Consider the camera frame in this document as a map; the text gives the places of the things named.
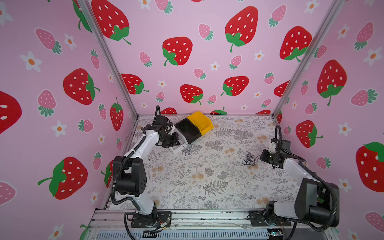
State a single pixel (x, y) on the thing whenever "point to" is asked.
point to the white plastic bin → (183, 143)
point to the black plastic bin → (189, 130)
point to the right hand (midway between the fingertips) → (262, 154)
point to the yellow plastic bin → (205, 124)
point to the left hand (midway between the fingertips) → (180, 142)
